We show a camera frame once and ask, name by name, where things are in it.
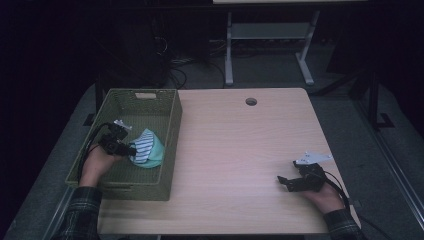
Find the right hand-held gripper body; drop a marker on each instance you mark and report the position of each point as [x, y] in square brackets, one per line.
[311, 180]

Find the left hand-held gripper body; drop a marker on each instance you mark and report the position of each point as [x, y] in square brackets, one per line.
[111, 143]

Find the mint green pet garment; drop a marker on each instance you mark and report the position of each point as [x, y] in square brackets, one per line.
[151, 155]

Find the green woven basket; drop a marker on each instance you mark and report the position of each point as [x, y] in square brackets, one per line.
[166, 133]

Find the person's right hand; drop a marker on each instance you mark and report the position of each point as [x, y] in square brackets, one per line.
[328, 198]

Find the person's left hand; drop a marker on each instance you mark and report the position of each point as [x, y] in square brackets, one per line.
[95, 166]

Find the black metal stand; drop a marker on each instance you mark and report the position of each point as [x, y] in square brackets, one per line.
[373, 100]

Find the white metal stand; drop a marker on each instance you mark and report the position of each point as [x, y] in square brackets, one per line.
[271, 31]

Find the black metal post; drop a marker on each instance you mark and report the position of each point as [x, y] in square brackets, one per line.
[98, 100]

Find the grey metal rail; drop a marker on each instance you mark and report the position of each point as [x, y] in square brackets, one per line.
[393, 163]
[56, 213]

